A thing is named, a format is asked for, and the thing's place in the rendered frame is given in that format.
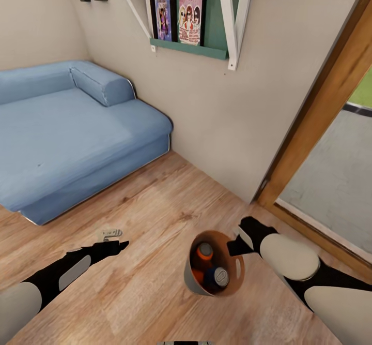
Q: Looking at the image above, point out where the trash can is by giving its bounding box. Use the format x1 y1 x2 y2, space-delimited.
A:
184 230 245 298

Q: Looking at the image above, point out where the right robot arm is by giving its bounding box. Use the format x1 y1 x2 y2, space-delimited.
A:
227 217 372 345

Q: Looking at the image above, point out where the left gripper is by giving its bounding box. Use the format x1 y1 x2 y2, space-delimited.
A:
92 241 129 262

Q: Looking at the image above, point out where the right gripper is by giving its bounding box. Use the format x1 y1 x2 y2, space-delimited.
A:
227 238 255 257

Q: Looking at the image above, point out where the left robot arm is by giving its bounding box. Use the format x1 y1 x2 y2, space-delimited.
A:
0 229 129 345

